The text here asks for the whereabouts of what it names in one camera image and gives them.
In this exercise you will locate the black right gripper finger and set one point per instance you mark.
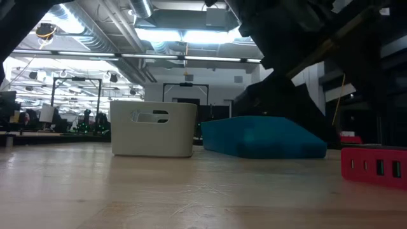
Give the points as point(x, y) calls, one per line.
point(267, 101)
point(318, 121)

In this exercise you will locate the teal plastic bin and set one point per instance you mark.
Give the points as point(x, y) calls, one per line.
point(264, 140)

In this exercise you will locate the red wall charger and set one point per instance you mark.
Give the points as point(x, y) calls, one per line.
point(372, 168)

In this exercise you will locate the white plastic bin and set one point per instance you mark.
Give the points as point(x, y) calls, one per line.
point(152, 140)

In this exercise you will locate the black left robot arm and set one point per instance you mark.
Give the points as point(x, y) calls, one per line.
point(19, 19)

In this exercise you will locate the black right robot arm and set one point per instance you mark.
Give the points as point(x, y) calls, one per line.
point(365, 63)

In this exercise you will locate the red box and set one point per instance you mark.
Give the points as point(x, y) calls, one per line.
point(351, 140)

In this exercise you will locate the row of black monitors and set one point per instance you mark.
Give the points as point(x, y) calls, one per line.
point(216, 111)

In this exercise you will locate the long ceiling light strip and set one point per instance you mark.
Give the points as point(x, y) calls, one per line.
point(86, 53)

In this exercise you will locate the white sign board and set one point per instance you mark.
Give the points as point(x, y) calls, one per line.
point(46, 114)

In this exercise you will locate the background wooden table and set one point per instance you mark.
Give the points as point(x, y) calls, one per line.
point(47, 138)

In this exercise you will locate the person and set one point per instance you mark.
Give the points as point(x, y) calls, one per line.
point(28, 120)

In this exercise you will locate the black monitor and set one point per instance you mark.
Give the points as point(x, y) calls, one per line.
point(7, 106)

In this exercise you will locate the black gantry frame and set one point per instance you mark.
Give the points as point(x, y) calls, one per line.
point(186, 84)
point(76, 79)

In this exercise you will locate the silver air duct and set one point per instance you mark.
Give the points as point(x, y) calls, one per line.
point(141, 8)

